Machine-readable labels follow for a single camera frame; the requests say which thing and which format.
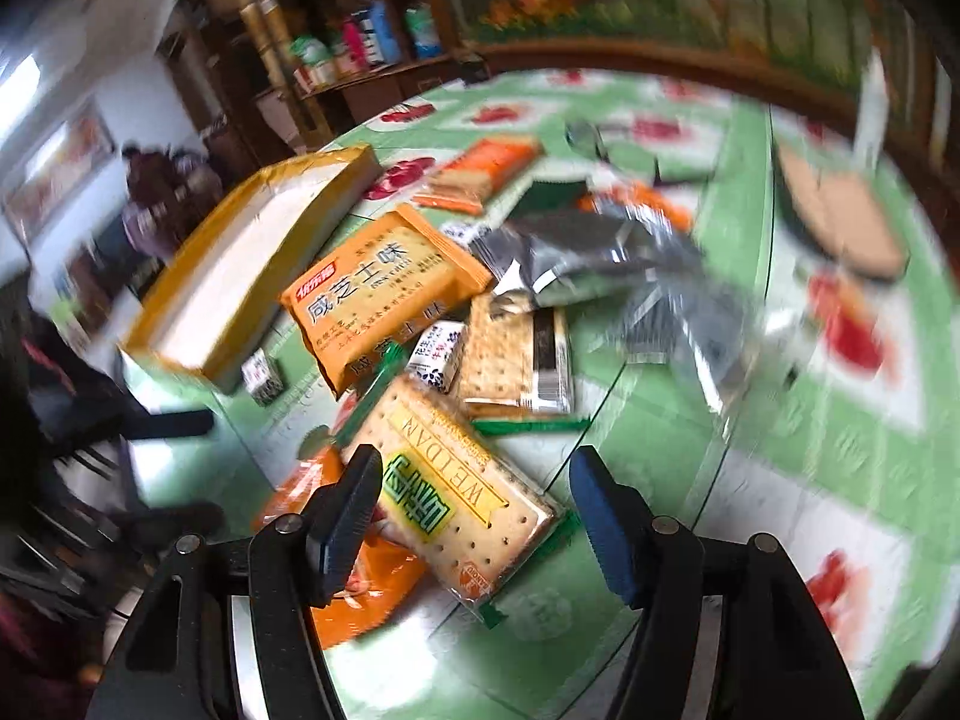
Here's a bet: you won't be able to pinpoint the orange snack bag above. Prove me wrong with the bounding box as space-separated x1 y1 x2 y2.
252 442 428 650

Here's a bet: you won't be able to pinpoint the yellow Weidan cracker pack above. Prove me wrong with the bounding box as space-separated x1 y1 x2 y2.
337 341 581 629

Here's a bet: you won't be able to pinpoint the green-edged cracker pack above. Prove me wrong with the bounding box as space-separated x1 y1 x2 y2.
454 293 587 437

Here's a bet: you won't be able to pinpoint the orange cheese biscuit pack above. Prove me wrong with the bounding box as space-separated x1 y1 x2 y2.
281 203 491 397

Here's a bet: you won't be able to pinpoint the white candy near box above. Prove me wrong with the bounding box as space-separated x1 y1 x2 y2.
241 348 286 406

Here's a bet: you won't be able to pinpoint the white foam box yellow tape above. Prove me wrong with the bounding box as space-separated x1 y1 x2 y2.
122 145 381 394

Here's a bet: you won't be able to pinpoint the seated person in background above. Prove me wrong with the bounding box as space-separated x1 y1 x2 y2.
122 142 223 263

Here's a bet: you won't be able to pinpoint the white candy centre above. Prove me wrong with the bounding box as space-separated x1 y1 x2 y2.
405 320 466 394

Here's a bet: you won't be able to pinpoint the silver foil snack bag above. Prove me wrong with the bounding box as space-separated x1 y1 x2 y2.
469 202 757 416

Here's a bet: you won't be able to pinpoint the small orange torn wrapper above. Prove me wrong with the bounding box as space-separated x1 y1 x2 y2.
576 182 695 232

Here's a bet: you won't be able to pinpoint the small orange cracker pack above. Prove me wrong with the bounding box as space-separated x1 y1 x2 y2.
412 135 544 216

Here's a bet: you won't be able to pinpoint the black eyeglasses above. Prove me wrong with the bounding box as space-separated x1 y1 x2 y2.
565 119 716 188

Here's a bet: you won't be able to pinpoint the white spray bottle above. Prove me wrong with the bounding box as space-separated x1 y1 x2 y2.
853 47 890 172

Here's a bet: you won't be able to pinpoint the small dark bottle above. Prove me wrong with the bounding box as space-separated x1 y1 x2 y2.
454 49 491 86

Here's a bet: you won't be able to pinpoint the framed wall painting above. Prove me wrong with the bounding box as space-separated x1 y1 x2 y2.
3 99 116 244

